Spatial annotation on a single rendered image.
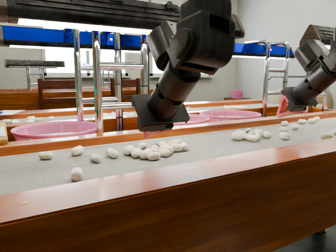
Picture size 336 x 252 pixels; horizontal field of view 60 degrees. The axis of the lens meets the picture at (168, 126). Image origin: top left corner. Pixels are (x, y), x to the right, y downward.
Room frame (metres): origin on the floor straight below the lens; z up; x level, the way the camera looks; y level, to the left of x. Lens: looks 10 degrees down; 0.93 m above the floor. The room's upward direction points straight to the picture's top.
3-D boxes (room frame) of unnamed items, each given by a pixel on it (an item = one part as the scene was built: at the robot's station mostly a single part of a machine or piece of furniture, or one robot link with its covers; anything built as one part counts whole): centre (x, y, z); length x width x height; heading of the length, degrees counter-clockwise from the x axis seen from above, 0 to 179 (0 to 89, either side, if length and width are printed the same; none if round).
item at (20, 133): (0.92, 0.35, 0.72); 0.27 x 0.27 x 0.10
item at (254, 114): (1.27, -0.27, 0.72); 0.27 x 0.27 x 0.10
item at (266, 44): (1.66, -0.54, 0.90); 0.20 x 0.19 x 0.45; 120
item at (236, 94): (6.66, -1.58, 0.32); 0.42 x 0.42 x 0.63; 29
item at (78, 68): (1.18, 0.30, 0.90); 0.20 x 0.19 x 0.45; 120
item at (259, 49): (1.72, -0.50, 1.08); 0.62 x 0.08 x 0.07; 120
